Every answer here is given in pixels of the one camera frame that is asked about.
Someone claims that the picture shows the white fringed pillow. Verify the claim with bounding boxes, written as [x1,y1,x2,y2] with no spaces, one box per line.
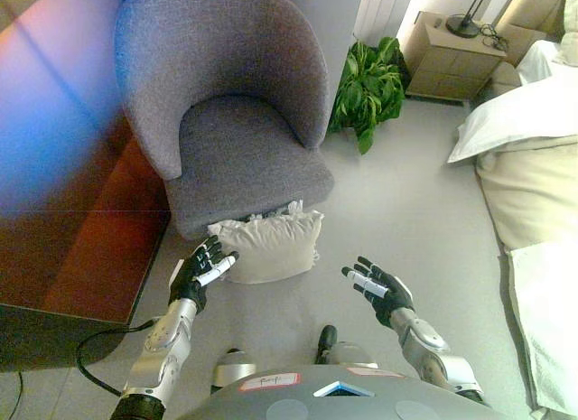
[206,198,326,285]

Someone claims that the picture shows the thick black wrist cable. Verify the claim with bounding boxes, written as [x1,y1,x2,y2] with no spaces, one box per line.
[75,318,158,399]

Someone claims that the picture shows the thin black floor cable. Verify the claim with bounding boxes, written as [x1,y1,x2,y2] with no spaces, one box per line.
[0,369,24,420]

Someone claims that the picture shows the black right robot foot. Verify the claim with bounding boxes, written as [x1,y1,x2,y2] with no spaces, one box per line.
[314,324,339,365]

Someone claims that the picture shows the silver right robot leg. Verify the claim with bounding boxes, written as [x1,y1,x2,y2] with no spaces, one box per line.
[331,341,381,371]

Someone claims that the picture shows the white curtain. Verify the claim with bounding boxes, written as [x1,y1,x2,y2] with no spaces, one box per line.
[352,0,404,44]

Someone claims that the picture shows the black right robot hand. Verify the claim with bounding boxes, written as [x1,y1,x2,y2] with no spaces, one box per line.
[340,256,415,329]

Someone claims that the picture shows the silver left robot leg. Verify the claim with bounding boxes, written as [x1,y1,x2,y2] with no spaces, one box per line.
[210,350,259,390]

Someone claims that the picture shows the beige bed with white sheet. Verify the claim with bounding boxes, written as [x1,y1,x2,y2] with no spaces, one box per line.
[472,0,578,419]

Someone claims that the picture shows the silver robot leg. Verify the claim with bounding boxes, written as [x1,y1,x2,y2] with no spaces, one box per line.
[331,341,381,371]
[210,350,259,390]

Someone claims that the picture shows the green potted plant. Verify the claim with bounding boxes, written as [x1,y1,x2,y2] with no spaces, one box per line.
[327,35,411,156]

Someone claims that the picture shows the black lamp cord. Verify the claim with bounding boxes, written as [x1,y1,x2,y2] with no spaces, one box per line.
[477,23,510,50]

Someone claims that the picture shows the grey robot torso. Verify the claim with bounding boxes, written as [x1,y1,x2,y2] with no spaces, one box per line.
[178,364,511,420]

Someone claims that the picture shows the beige wooden nightstand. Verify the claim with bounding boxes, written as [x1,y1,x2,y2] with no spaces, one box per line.
[403,11,508,102]

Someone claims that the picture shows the black table lamp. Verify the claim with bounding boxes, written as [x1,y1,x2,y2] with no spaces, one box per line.
[445,0,494,38]

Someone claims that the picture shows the white bed pillow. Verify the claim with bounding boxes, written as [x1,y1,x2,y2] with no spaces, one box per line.
[446,86,578,165]

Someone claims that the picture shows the dark red wooden desk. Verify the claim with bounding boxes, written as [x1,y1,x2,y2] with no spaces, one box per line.
[0,0,173,372]

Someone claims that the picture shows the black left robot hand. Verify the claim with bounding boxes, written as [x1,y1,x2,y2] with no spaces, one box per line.
[167,234,240,316]

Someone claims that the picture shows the grey fabric armchair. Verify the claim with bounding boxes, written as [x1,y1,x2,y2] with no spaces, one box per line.
[113,0,336,243]

